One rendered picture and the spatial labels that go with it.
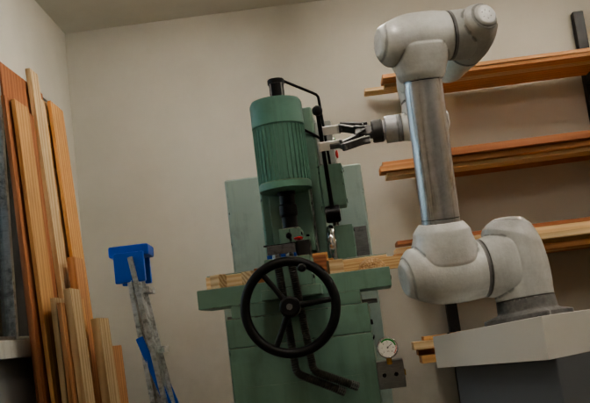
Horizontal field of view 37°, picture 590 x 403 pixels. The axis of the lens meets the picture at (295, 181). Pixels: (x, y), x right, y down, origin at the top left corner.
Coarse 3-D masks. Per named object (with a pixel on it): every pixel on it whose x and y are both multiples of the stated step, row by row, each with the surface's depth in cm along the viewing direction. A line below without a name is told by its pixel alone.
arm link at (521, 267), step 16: (496, 224) 235; (512, 224) 233; (528, 224) 235; (480, 240) 234; (496, 240) 232; (512, 240) 231; (528, 240) 231; (496, 256) 229; (512, 256) 229; (528, 256) 230; (544, 256) 233; (496, 272) 228; (512, 272) 229; (528, 272) 229; (544, 272) 231; (496, 288) 230; (512, 288) 230; (528, 288) 229; (544, 288) 230
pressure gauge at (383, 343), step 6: (378, 342) 263; (384, 342) 263; (390, 342) 263; (396, 342) 263; (378, 348) 263; (384, 348) 263; (390, 348) 263; (396, 348) 263; (384, 354) 263; (390, 354) 263; (390, 360) 264
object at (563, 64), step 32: (576, 32) 529; (480, 64) 481; (512, 64) 481; (544, 64) 487; (576, 64) 496; (480, 160) 480; (512, 160) 481; (544, 160) 494; (576, 160) 508; (544, 224) 471; (576, 224) 470; (448, 320) 507; (416, 352) 476
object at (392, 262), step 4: (388, 256) 289; (392, 256) 288; (396, 256) 288; (400, 256) 288; (360, 260) 289; (384, 260) 289; (388, 260) 288; (392, 260) 288; (396, 260) 288; (344, 264) 289; (348, 264) 289; (352, 264) 289; (356, 264) 289; (388, 264) 288; (392, 264) 288; (396, 264) 288; (344, 268) 289; (348, 268) 289; (352, 268) 289; (356, 268) 289; (392, 268) 288; (396, 268) 289
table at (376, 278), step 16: (352, 272) 273; (368, 272) 273; (384, 272) 273; (224, 288) 276; (240, 288) 276; (256, 288) 275; (288, 288) 265; (304, 288) 265; (320, 288) 264; (352, 288) 273; (368, 288) 272; (384, 288) 286; (208, 304) 276; (224, 304) 276; (240, 304) 275
